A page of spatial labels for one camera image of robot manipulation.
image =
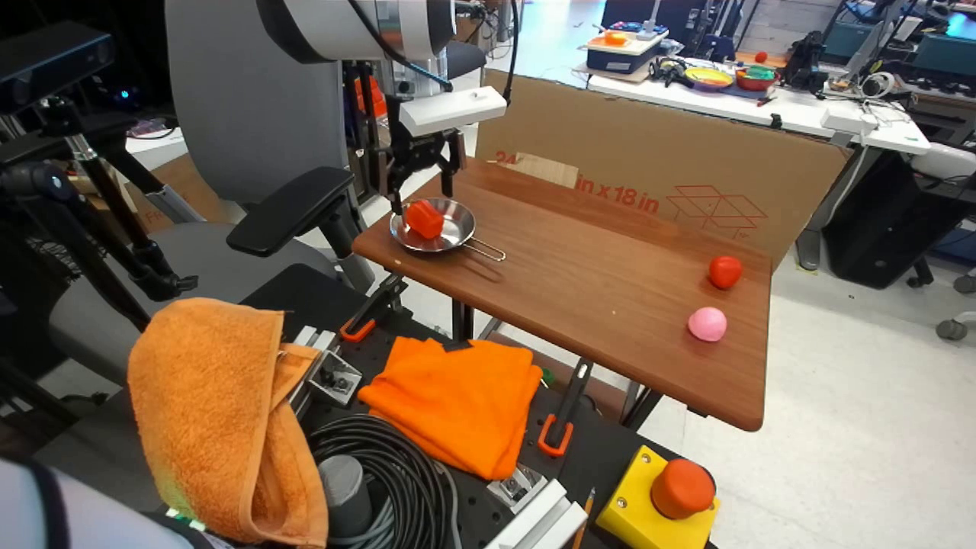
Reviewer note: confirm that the wooden pencil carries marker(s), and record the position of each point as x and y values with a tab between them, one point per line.
583	520

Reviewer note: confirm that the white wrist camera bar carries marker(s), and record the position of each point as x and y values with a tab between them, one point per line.
453	107

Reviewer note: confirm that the pink toy ball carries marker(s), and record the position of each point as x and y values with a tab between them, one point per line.
706	323

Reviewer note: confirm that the yellow bowl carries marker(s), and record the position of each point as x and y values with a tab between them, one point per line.
710	76

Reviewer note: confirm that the grey office chair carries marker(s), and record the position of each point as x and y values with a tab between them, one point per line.
234	109

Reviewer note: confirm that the orange terry towel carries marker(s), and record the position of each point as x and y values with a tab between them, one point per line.
203	406

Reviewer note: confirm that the brown cardboard panel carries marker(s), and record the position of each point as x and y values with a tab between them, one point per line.
629	141

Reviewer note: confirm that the black camera on tripod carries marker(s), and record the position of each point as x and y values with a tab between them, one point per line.
63	71

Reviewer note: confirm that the bright orange folded cloth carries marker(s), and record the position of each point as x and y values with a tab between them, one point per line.
460	400

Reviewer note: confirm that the red and green bowl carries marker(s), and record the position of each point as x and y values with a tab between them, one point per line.
754	76

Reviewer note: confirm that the white desk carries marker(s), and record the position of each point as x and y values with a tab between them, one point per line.
864	116

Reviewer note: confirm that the red toy tomato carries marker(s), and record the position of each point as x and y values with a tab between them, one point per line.
723	272

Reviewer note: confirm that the grey cylinder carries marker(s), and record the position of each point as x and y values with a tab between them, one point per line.
342	491

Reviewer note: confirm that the silver metal pan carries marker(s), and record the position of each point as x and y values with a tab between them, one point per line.
462	223

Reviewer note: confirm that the grey box with orange object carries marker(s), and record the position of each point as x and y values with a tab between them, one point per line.
626	48

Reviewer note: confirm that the aluminium profile rail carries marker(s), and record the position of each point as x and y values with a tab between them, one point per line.
535	512

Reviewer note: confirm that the yellow emergency stop box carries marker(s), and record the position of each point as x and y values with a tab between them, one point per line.
636	505

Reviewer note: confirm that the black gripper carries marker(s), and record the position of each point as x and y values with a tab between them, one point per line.
418	150

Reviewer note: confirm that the orange toy bell pepper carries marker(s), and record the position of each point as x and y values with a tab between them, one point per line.
421	217

